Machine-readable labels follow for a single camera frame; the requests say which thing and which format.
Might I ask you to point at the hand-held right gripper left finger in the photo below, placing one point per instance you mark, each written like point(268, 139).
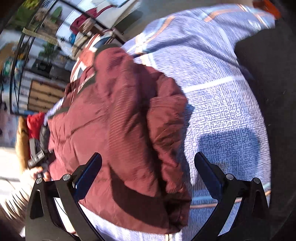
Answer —
point(89, 172)

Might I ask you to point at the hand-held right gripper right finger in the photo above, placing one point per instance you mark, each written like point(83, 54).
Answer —
point(209, 176)

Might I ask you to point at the maroon zip jacket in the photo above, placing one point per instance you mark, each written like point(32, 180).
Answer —
point(127, 115)

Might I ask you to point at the person's left hand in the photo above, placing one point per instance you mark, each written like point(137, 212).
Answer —
point(34, 172)

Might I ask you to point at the dark grey folded garment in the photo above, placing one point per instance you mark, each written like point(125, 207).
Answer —
point(44, 136)

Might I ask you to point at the tan folded garment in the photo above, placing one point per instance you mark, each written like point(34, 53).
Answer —
point(22, 143)

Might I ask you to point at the red folded garment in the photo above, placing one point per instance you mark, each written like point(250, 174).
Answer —
point(35, 125)

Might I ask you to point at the wooden drawer chest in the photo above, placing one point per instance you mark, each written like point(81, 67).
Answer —
point(46, 95)

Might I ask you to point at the blue patterned blanket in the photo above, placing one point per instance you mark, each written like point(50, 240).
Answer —
point(219, 104)

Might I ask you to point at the green potted plant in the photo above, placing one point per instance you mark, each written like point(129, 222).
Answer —
point(48, 53)

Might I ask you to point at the black cushion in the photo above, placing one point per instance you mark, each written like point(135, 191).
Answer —
point(266, 74)

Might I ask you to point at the orange object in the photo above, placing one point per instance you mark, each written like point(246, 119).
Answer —
point(268, 8)

